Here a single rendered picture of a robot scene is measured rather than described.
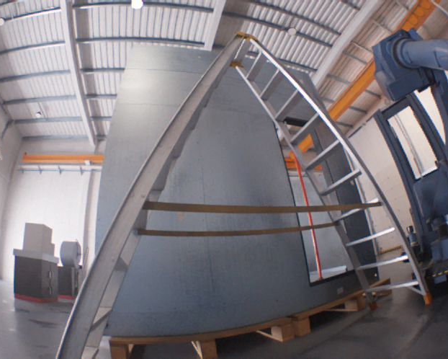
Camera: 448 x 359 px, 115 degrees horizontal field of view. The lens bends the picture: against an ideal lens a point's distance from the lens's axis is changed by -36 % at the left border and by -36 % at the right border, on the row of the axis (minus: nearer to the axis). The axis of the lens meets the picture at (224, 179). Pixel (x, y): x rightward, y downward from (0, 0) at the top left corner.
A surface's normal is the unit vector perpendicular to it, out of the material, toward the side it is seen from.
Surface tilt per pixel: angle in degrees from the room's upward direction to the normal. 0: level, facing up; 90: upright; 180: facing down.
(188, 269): 90
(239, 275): 90
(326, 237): 90
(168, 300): 90
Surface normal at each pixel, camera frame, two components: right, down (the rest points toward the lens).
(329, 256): -0.07, -0.41
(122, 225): 0.36, -0.47
